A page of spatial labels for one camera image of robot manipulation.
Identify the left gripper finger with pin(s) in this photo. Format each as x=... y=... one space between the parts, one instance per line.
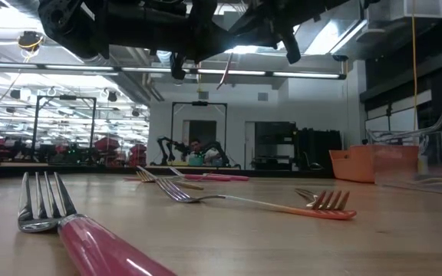
x=190 y=38

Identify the black gantry frame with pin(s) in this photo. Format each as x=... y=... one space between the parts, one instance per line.
x=67 y=97
x=200 y=103

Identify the black case stack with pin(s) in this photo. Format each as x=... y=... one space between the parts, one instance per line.
x=320 y=149

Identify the red storage bins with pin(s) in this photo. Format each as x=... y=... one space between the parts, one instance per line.
x=106 y=145

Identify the clear plastic bin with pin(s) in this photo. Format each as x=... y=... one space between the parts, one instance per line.
x=436 y=161

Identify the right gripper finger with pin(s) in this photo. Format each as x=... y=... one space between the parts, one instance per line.
x=267 y=27

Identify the black shelf cabinet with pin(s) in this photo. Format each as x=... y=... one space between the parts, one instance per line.
x=274 y=132

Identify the black aluminium rig frame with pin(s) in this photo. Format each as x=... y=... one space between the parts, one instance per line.
x=52 y=171

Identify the white ceiling unit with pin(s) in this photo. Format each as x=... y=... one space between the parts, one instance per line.
x=405 y=9

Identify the orange plastic bin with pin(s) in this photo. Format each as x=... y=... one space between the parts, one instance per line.
x=349 y=165

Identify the person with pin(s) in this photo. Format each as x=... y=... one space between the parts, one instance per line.
x=196 y=147

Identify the LED light bar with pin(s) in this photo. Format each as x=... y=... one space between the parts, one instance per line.
x=79 y=68

